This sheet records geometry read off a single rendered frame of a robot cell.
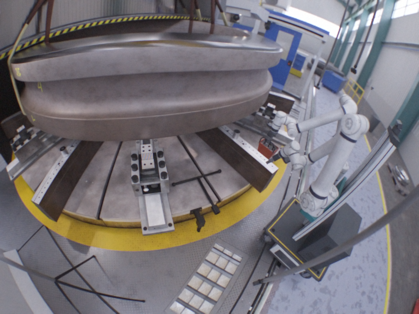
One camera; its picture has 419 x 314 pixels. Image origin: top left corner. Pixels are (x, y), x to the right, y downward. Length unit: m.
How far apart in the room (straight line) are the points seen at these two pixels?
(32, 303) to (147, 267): 1.52
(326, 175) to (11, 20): 4.18
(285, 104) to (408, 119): 7.54
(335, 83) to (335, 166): 10.01
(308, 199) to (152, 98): 1.51
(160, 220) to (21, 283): 1.98
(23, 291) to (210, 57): 3.10
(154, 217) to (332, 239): 1.61
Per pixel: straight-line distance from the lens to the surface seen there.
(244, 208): 2.43
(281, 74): 6.89
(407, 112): 10.19
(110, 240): 2.21
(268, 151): 1.89
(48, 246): 2.59
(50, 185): 2.02
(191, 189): 2.04
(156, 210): 1.74
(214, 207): 1.91
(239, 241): 2.21
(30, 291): 2.59
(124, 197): 2.04
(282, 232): 2.09
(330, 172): 1.18
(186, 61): 1.48
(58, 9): 3.74
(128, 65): 1.44
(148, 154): 1.68
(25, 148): 2.93
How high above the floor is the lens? 2.00
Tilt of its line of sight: 44 degrees down
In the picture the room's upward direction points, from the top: 13 degrees clockwise
